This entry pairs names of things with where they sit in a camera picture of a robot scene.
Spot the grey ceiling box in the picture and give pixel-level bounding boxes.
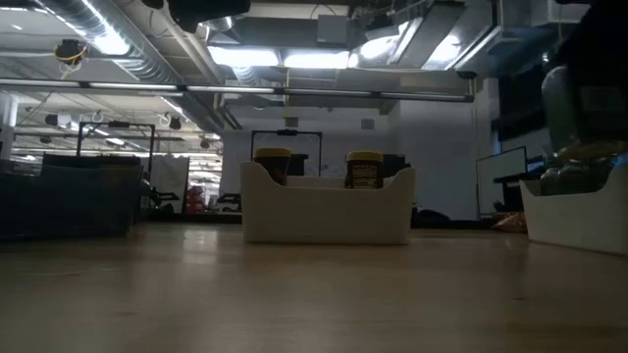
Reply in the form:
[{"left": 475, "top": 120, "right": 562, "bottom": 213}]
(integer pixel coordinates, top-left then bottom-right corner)
[{"left": 316, "top": 14, "right": 350, "bottom": 46}]

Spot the bright ceiling light panel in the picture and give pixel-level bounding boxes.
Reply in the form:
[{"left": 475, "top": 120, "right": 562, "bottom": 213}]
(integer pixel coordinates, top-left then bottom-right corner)
[
  {"left": 283, "top": 50, "right": 355, "bottom": 70},
  {"left": 208, "top": 46, "right": 281, "bottom": 69}
]

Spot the black frame stand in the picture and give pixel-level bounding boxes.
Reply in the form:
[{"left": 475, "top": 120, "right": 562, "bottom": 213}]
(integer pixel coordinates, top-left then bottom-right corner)
[
  {"left": 250, "top": 129, "right": 324, "bottom": 177},
  {"left": 77, "top": 121, "right": 156, "bottom": 174}
]

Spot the yellow lid spice jar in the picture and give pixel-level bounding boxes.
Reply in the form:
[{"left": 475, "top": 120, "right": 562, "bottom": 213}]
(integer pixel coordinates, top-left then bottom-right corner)
[
  {"left": 252, "top": 147, "right": 293, "bottom": 186},
  {"left": 344, "top": 150, "right": 385, "bottom": 190}
]

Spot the white plastic bin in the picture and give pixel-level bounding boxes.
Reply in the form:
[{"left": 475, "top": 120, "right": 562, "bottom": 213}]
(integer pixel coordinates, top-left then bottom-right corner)
[
  {"left": 238, "top": 160, "right": 417, "bottom": 245},
  {"left": 518, "top": 164, "right": 628, "bottom": 257}
]

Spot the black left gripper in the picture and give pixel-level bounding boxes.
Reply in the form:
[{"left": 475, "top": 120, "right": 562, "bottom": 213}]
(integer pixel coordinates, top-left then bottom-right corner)
[{"left": 169, "top": 0, "right": 251, "bottom": 33}]

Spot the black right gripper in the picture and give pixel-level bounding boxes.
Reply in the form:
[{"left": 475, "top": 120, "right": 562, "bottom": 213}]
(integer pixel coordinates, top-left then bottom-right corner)
[{"left": 556, "top": 0, "right": 628, "bottom": 143}]

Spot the dark grey plastic bin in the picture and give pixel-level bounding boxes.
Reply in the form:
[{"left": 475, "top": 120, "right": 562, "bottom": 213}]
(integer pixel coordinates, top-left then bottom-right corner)
[{"left": 0, "top": 152, "right": 144, "bottom": 240}]

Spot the long horizontal light rail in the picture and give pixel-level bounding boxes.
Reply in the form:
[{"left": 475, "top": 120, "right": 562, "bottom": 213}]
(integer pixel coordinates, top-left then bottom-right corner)
[{"left": 0, "top": 76, "right": 476, "bottom": 104}]

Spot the red items stack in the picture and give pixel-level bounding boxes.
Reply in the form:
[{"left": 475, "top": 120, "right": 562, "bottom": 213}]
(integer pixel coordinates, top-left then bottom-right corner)
[{"left": 185, "top": 184, "right": 207, "bottom": 213}]

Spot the black framed white screen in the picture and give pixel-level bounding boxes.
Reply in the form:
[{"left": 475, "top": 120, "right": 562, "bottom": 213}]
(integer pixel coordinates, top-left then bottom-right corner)
[{"left": 475, "top": 145, "right": 529, "bottom": 218}]

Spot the yellow black hanging cable reel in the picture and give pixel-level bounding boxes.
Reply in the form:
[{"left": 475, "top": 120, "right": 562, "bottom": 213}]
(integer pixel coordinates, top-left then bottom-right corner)
[{"left": 53, "top": 38, "right": 88, "bottom": 68}]

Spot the white hanging sheet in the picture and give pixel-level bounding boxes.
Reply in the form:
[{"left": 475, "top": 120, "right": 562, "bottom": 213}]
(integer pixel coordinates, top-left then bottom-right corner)
[{"left": 149, "top": 155, "right": 190, "bottom": 215}]

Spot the black aluminium table frame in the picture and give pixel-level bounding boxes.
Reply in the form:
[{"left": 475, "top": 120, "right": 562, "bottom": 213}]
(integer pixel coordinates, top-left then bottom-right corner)
[{"left": 139, "top": 211, "right": 524, "bottom": 230}]

